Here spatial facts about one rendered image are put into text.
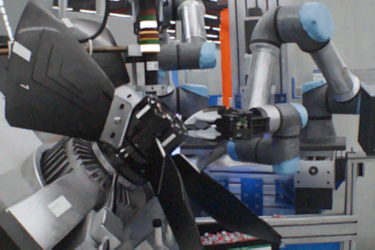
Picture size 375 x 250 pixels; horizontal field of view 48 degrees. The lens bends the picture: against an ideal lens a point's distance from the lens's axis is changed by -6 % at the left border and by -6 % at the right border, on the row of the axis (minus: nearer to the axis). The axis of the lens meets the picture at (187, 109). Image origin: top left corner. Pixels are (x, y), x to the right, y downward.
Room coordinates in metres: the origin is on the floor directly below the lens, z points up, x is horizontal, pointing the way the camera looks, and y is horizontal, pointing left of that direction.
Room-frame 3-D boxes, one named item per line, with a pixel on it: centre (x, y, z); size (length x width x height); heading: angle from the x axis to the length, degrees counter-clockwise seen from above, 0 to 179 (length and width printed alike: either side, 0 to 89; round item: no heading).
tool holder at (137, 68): (0.95, 0.09, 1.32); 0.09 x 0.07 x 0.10; 119
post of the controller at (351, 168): (1.26, -0.49, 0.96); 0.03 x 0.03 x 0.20; 84
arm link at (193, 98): (1.80, -0.02, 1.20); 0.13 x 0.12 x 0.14; 91
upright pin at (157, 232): (0.84, 0.07, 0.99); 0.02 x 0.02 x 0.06
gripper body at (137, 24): (1.08, 0.09, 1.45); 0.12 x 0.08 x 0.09; 4
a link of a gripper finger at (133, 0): (0.98, 0.11, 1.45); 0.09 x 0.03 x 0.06; 175
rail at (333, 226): (1.31, -0.06, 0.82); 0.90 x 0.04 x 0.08; 84
